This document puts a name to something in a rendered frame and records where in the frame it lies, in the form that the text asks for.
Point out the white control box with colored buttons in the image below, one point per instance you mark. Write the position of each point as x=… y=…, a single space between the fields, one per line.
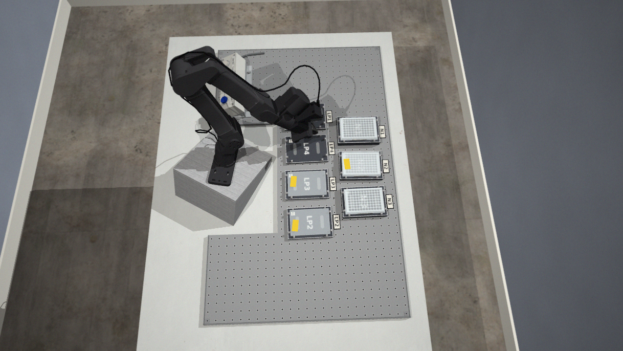
x=238 y=65

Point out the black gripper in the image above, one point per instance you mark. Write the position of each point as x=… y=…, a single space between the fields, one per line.
x=307 y=134

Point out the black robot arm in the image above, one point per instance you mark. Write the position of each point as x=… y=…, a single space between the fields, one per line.
x=190 y=73

